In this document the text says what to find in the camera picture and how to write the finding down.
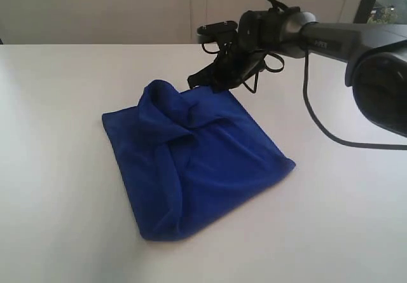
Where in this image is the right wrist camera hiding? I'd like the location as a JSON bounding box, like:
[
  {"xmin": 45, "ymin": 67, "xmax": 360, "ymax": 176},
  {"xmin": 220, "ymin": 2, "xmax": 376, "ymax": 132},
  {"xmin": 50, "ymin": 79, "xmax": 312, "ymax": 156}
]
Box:
[{"xmin": 197, "ymin": 20, "xmax": 238, "ymax": 55}]

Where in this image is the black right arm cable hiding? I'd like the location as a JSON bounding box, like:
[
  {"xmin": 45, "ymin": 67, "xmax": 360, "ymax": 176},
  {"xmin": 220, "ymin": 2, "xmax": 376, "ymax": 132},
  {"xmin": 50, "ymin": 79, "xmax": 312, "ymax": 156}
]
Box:
[{"xmin": 202, "ymin": 0, "xmax": 407, "ymax": 151}]

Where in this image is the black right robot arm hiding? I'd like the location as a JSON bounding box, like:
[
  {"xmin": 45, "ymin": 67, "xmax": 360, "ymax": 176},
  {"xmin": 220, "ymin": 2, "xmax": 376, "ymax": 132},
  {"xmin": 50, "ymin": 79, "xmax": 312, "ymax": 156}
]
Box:
[{"xmin": 188, "ymin": 8, "xmax": 406, "ymax": 135}]

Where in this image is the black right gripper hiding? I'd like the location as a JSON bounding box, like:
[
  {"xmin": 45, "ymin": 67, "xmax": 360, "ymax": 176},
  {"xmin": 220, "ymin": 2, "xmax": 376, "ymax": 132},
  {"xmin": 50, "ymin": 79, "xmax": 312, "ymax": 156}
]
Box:
[{"xmin": 187, "ymin": 43, "xmax": 267, "ymax": 91}]

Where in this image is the blue microfibre towel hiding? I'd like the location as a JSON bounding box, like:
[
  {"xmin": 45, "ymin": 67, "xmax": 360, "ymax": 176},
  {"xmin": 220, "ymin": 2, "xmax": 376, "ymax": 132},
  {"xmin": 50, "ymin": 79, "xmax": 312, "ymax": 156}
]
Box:
[{"xmin": 102, "ymin": 79, "xmax": 296, "ymax": 242}]

